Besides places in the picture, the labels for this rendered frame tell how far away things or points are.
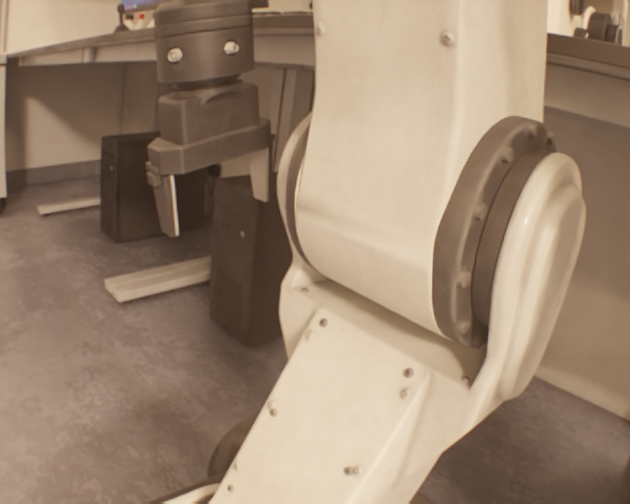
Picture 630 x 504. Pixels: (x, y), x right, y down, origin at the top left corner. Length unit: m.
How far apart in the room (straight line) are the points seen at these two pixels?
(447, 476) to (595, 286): 0.61
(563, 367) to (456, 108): 1.19
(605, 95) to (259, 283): 0.97
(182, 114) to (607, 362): 1.18
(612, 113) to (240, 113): 0.32
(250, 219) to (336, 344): 0.84
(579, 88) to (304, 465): 0.37
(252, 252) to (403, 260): 0.93
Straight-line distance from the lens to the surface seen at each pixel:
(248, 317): 1.24
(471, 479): 1.02
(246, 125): 0.45
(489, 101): 0.26
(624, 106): 0.43
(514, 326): 0.27
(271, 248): 1.20
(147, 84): 2.81
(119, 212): 1.90
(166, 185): 0.43
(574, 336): 1.35
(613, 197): 1.25
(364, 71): 0.27
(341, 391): 0.33
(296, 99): 1.65
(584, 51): 0.37
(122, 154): 1.85
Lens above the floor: 0.68
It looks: 20 degrees down
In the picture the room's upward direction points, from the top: 7 degrees clockwise
